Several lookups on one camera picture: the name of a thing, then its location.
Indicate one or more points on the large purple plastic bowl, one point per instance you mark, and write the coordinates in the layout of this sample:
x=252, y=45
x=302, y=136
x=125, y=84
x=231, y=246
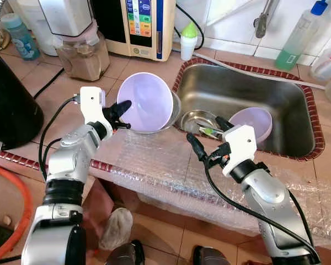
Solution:
x=146, y=102

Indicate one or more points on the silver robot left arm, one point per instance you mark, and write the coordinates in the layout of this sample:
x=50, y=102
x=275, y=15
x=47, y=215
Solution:
x=71, y=160

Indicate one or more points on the small purple plastic bowl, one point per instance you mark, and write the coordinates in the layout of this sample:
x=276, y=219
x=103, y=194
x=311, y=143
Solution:
x=254, y=124

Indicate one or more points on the clear bubble wrap sheet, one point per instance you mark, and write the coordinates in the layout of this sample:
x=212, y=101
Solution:
x=165, y=165

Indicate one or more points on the stainless steel sink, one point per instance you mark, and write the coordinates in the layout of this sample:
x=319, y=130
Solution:
x=254, y=91

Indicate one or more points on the silver blender with glass jar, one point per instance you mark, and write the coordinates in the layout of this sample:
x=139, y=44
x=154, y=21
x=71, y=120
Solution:
x=83, y=58

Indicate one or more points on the cream water ionizer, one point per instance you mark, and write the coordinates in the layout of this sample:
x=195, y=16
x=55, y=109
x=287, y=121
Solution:
x=140, y=27

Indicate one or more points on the small white green-tipped bottle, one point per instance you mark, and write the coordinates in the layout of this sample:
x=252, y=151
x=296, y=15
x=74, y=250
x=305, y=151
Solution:
x=188, y=44

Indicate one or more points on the black electric kettle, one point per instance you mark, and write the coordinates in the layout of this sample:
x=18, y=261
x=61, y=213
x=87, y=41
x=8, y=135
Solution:
x=11, y=105

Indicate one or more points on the dark robot right foot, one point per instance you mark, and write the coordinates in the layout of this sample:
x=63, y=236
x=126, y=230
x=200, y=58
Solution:
x=211, y=256

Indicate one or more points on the dark robot foot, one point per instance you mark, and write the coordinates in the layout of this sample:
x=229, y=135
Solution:
x=127, y=254
x=211, y=256

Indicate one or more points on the worn white shoe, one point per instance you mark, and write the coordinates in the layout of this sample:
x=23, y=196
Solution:
x=116, y=227

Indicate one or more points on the blue-capped green soap bottle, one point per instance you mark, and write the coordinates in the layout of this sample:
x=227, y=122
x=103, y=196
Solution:
x=292, y=47

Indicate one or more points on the clear plastic container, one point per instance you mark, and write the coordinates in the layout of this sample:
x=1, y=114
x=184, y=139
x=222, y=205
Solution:
x=325, y=66

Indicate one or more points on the teal plastic bottle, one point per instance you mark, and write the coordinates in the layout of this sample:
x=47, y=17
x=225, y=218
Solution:
x=21, y=41

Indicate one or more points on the orange plastic hoop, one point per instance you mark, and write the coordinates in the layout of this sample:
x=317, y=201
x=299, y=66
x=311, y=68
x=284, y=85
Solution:
x=29, y=207

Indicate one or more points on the white bottle with green cap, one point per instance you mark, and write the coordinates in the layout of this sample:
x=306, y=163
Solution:
x=36, y=22

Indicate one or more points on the dark robot left foot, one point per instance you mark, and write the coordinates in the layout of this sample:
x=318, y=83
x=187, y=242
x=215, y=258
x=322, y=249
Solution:
x=127, y=254

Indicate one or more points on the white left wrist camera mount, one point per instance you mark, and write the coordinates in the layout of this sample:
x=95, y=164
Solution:
x=91, y=105

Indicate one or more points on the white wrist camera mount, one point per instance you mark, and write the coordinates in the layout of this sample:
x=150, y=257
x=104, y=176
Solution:
x=91, y=105
x=240, y=146

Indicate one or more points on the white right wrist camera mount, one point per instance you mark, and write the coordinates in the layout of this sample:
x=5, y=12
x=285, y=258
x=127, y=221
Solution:
x=240, y=146

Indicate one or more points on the metal wall tap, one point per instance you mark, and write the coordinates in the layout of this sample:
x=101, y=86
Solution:
x=260, y=25

